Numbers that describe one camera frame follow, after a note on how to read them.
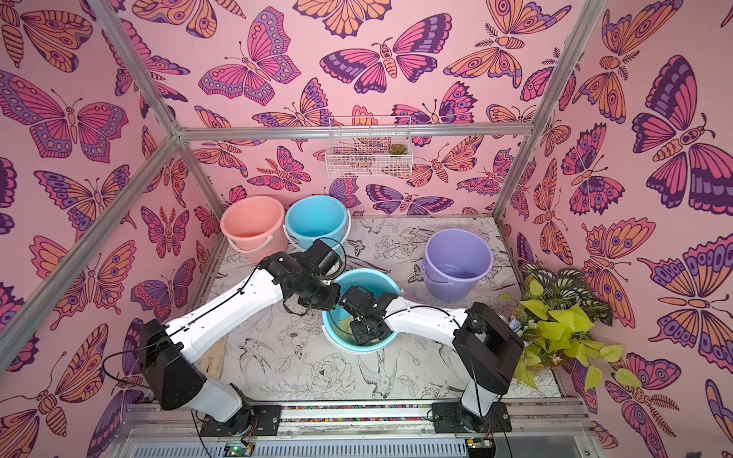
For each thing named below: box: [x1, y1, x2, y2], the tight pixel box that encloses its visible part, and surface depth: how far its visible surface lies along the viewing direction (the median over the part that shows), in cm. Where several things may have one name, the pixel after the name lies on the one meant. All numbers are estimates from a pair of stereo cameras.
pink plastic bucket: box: [220, 194, 289, 262], surface depth 99 cm
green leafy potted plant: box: [498, 264, 643, 393], surface depth 69 cm
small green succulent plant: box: [389, 143, 407, 155], surface depth 94 cm
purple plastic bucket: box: [421, 228, 494, 301], surface depth 92 cm
